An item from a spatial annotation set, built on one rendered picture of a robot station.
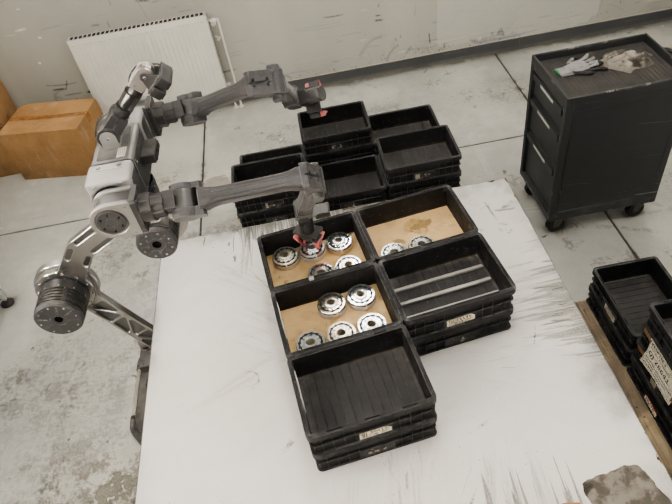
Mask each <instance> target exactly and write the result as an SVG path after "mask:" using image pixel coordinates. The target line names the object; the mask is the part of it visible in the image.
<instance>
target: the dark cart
mask: <svg viewBox="0 0 672 504"><path fill-rule="evenodd" d="M620 49H624V50H625V51H629V50H635V51H636V52H637V53H643V52H644V51H646V52H648V53H650V54H653V55H652V56H650V57H648V58H650V59H651V60H652V61H653V63H654V64H653V65H651V66H648V67H644V68H640V69H634V70H633V71H632V73H626V72H622V71H617V70H612V69H608V70H597V71H594V72H595V73H594V74H591V75H570V76H565V77H560V76H559V75H558V74H557V73H556V72H555V71H554V69H558V68H561V67H564V66H566V64H567V62H568V60H569V59H570V58H572V57H577V60H579V59H581V58H582V57H583V56H584V55H585V53H588V54H589V56H588V58H587V59H589V58H591V57H592V56H593V55H595V56H596V59H599V58H601V57H603V56H604V54H606V53H608V52H613V51H614V50H616V51H618V50H620ZM587 59H585V60H587ZM596 59H595V60H596ZM585 60H584V61H585ZM671 148H672V55H671V54H670V53H669V52H668V51H667V50H665V49H664V48H663V47H662V46H661V45H660V44H659V43H657V42H656V41H655V40H654V39H653V38H652V37H651V36H649V35H648V34H647V33H645V34H639V35H634V36H628V37H623V38H618V39H613V40H607V41H602V42H597V43H592V44H586V45H581V46H576V47H571V48H565V49H560V50H555V51H550V52H544V53H539V54H535V55H534V54H533V55H532V61H531V72H530V81H529V91H528V100H527V110H526V119H525V129H524V138H523V148H522V157H521V167H520V174H521V176H522V177H523V179H524V181H525V183H526V184H525V187H524V189H525V191H526V193H527V194H528V195H533V196H534V198H535V200H536V201H537V203H538V205H539V207H540V208H541V210H542V212H543V213H544V215H545V217H546V219H547V221H546V223H545V226H546V228H547V229H548V230H549V231H551V232H554V231H557V230H559V229H560V228H561V227H562V226H563V224H564V219H565V218H570V217H575V216H581V215H586V214H591V213H596V212H602V211H607V210H612V209H617V208H623V207H625V209H624V211H625V213H626V214H627V215H628V216H636V215H638V214H639V213H640V212H641V211H642V210H643V208H644V203H648V202H654V201H655V198H656V195H657V192H658V189H659V186H660V183H661V179H662V176H663V173H664V170H665V167H666V164H667V161H668V157H669V154H670V151H671Z"/></svg>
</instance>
